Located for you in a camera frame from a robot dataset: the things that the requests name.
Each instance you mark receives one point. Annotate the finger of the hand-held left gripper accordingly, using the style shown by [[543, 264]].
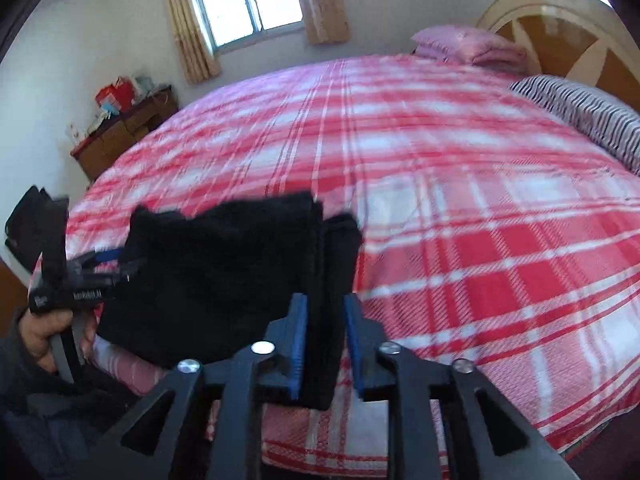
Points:
[[107, 256], [122, 273]]

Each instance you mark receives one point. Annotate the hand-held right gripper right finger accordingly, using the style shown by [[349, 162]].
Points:
[[354, 340]]

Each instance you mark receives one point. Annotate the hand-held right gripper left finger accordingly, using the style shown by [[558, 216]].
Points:
[[299, 340]]

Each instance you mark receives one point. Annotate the black pants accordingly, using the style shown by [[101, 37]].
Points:
[[225, 270]]

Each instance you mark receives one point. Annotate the person's left forearm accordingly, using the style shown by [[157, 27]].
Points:
[[12, 360]]

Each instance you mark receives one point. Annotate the person's left hand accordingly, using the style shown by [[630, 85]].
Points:
[[37, 330]]

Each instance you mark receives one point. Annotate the pink floral mattress cover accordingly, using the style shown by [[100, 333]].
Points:
[[130, 370]]

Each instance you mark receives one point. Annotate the brown wooden cabinet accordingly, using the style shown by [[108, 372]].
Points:
[[115, 145]]

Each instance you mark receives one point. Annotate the red gift bag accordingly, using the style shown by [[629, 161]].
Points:
[[112, 95]]

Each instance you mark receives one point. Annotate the red plaid bed sheet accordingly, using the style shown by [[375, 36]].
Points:
[[450, 210]]

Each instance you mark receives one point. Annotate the person's dark jacket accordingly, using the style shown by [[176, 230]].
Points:
[[50, 435]]

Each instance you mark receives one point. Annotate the beige patterned curtain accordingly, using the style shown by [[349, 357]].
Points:
[[190, 35], [325, 5]]

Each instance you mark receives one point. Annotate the pink pillow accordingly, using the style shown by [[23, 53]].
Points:
[[465, 42]]

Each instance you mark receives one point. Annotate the striped pillow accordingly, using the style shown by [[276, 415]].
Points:
[[590, 110]]

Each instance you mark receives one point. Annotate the wooden headboard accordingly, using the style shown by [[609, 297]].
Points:
[[550, 5]]

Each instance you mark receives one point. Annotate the window with grey frame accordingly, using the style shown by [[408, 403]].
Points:
[[240, 0]]

